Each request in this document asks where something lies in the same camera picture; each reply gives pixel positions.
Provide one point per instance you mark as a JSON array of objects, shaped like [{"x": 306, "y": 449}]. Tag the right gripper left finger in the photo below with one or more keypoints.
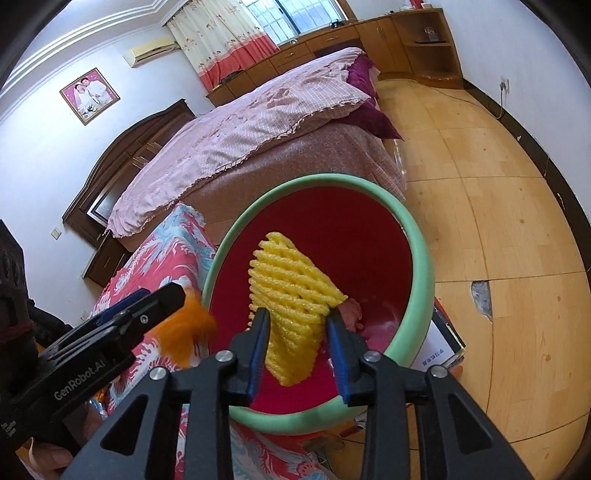
[{"x": 139, "y": 441}]

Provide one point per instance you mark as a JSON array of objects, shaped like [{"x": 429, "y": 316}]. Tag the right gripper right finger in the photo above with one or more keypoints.
[{"x": 457, "y": 440}]

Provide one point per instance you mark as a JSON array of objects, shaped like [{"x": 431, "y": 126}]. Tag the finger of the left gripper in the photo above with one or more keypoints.
[{"x": 106, "y": 315}]

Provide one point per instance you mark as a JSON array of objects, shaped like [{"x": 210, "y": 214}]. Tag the orange yarn ball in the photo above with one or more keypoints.
[{"x": 180, "y": 336}]

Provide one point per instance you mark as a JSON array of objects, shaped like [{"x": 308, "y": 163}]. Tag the yellow foam fruit net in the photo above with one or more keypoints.
[{"x": 299, "y": 297}]

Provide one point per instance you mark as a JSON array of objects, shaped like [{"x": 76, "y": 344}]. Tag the person's left hand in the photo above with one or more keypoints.
[{"x": 48, "y": 457}]

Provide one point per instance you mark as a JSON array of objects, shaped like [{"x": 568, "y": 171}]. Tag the dark wooden nightstand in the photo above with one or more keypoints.
[{"x": 108, "y": 259}]

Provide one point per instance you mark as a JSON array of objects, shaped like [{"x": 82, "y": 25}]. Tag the red floral tablecloth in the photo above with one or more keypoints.
[{"x": 178, "y": 251}]

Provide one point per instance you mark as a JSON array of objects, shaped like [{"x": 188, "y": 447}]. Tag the black hanging jacket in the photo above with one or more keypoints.
[{"x": 23, "y": 324}]

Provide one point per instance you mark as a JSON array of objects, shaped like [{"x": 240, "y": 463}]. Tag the stack of books under bin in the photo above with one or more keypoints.
[{"x": 442, "y": 346}]

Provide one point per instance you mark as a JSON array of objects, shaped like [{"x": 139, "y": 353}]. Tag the dark wooden headboard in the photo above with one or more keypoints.
[{"x": 88, "y": 213}]

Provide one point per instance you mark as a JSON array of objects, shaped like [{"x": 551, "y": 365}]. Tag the red bin with green rim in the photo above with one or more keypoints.
[{"x": 300, "y": 250}]

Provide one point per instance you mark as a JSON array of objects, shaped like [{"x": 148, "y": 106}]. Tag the framed wedding photo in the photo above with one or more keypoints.
[{"x": 89, "y": 95}]

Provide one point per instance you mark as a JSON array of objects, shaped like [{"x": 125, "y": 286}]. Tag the bed base brown cover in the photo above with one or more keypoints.
[{"x": 333, "y": 148}]

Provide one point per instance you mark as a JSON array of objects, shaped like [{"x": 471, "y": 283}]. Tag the pink bed quilt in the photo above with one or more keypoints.
[{"x": 290, "y": 105}]

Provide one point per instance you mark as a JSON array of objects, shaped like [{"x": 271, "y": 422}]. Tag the cream and red curtain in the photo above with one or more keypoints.
[{"x": 219, "y": 37}]

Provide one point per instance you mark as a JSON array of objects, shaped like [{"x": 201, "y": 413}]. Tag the window with bars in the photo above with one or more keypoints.
[{"x": 285, "y": 20}]

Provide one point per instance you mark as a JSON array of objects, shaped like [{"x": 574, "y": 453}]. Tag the long wooden cabinet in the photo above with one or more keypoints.
[{"x": 378, "y": 37}]

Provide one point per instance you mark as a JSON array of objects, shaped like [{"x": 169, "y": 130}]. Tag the wooden corner shelf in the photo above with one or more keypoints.
[{"x": 430, "y": 47}]

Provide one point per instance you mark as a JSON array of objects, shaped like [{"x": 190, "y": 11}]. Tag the red box on cabinet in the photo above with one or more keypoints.
[{"x": 415, "y": 3}]

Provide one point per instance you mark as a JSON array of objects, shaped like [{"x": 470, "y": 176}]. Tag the wall light switch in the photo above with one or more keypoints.
[{"x": 56, "y": 233}]

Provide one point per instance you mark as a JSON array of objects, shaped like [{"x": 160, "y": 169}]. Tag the white wall air conditioner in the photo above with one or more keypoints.
[{"x": 146, "y": 52}]

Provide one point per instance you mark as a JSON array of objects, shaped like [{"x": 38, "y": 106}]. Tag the wall power socket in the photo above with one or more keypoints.
[{"x": 505, "y": 85}]

